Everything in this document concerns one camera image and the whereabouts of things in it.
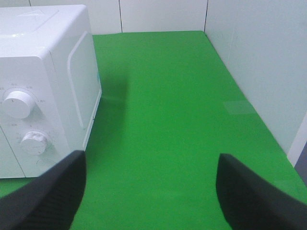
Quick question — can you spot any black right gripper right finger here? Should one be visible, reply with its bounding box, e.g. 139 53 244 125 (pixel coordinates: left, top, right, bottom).
216 153 307 230

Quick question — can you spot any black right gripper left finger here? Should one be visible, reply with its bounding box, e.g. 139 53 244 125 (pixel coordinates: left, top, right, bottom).
0 150 86 230

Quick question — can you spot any round white door button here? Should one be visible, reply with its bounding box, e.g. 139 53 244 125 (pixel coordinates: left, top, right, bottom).
35 158 59 170

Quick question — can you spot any white microwave knob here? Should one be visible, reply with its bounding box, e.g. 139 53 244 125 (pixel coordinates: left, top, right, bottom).
20 131 50 155
2 91 35 119

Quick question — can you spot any white microwave oven body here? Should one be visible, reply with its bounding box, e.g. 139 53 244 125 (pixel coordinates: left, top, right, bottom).
0 5 102 178

